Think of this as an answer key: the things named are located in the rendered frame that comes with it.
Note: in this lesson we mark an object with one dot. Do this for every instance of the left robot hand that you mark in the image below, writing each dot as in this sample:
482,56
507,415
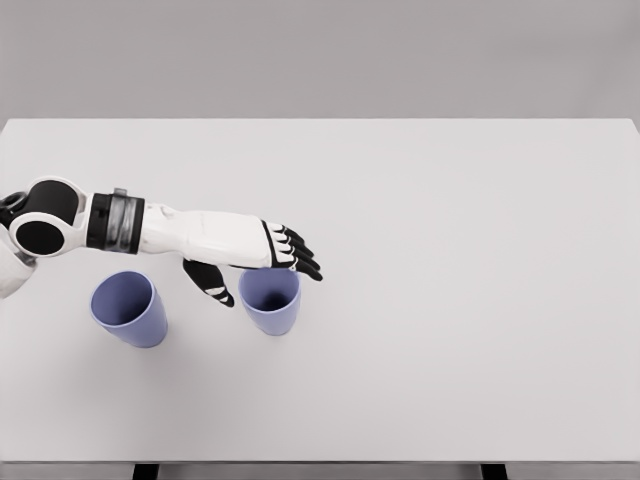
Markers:
230,241

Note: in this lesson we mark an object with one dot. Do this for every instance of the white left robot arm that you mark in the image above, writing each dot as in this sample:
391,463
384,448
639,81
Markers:
110,225

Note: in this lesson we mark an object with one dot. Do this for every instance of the lavender plastic cup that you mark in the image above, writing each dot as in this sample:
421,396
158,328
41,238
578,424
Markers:
131,310
272,305

